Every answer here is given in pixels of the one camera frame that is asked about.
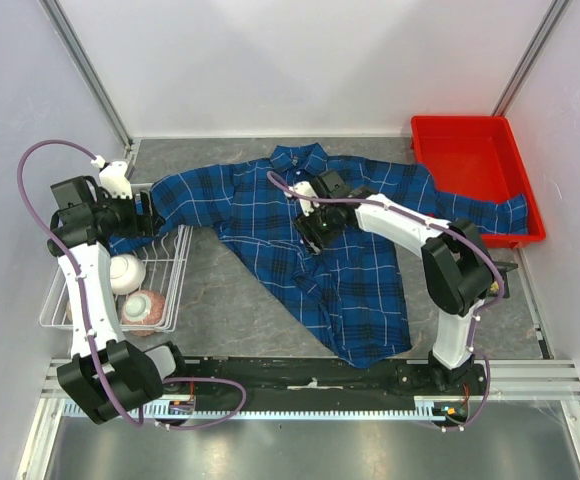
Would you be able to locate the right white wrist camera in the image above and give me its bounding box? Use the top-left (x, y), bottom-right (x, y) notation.
top-left (290, 181), bottom-right (320, 216)

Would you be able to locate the white ceramic bowl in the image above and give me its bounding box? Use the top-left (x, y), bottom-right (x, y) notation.
top-left (110, 254), bottom-right (146, 295)

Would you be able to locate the red plastic bin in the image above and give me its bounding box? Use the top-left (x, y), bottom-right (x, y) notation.
top-left (411, 115), bottom-right (546, 249)

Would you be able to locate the blue plaid shirt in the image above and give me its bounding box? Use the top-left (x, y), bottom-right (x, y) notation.
top-left (108, 142), bottom-right (531, 370)

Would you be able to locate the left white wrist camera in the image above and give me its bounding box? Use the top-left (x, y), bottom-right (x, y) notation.
top-left (91, 155), bottom-right (132, 199)

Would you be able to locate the black brooch box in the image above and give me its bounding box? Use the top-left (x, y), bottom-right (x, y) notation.
top-left (487, 261), bottom-right (518, 299)

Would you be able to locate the white wire dish rack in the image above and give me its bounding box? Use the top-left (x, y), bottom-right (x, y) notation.
top-left (39, 183), bottom-right (195, 333)

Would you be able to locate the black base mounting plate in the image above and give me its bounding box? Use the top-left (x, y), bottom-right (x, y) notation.
top-left (164, 357), bottom-right (486, 410)

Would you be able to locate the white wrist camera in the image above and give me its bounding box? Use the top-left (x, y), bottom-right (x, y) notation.
top-left (290, 181), bottom-right (320, 216)
top-left (91, 155), bottom-right (132, 199)

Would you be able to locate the pink patterned ceramic bowl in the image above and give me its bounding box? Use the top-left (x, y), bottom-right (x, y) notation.
top-left (121, 290), bottom-right (166, 337)

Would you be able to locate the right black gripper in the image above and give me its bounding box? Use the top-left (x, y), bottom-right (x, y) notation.
top-left (291, 200), bottom-right (345, 255)

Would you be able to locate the beige ceramic bowl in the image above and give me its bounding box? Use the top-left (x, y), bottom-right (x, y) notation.
top-left (64, 301), bottom-right (72, 323)

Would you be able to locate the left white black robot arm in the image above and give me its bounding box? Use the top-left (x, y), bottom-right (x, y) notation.
top-left (48, 176), bottom-right (190, 424)

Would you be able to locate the aluminium slotted rail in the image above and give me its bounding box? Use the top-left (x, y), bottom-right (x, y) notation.
top-left (62, 397), bottom-right (466, 420)

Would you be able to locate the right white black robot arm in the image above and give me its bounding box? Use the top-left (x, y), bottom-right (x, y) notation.
top-left (286, 170), bottom-right (505, 394)

